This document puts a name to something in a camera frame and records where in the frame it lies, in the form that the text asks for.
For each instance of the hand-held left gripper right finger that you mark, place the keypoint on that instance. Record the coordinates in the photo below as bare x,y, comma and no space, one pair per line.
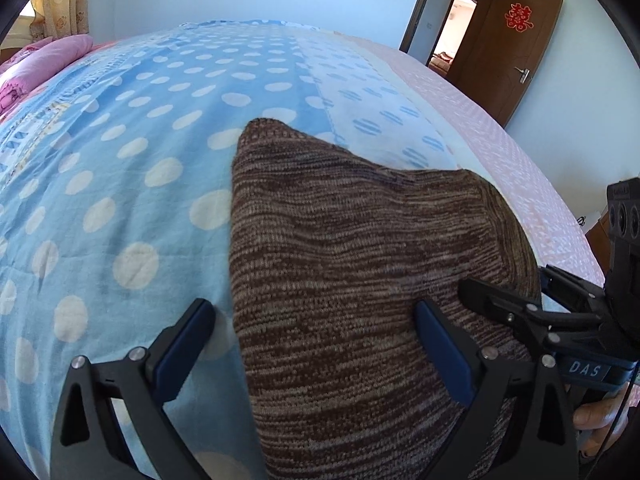
446,357

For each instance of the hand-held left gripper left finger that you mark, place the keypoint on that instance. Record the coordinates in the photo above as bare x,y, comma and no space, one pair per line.
186,340

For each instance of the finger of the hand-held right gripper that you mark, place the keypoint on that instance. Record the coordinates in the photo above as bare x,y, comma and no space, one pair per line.
570,285
500,305

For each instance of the brown knit sweater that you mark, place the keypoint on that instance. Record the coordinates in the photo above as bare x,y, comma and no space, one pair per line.
350,285

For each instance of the person's right hand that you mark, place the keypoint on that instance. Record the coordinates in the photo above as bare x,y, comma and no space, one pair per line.
597,412

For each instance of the wooden bedside cabinet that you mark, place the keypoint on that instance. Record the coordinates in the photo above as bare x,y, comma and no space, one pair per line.
597,240

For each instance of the pink mattress cover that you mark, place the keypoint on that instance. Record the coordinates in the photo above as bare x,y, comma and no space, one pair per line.
505,160

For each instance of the blue polka dot bed sheet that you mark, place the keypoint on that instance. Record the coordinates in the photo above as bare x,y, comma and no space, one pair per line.
125,170

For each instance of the brown wooden door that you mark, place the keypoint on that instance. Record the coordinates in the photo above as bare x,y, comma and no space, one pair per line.
510,55

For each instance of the red paper door decoration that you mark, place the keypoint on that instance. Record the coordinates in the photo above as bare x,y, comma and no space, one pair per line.
519,16

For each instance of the folded pink quilt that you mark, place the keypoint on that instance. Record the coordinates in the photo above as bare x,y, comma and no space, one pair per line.
55,57

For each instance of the yellow patterned curtain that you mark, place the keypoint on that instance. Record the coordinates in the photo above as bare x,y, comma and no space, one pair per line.
62,5

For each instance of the dark wooden door frame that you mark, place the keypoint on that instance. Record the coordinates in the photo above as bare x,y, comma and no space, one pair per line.
422,5

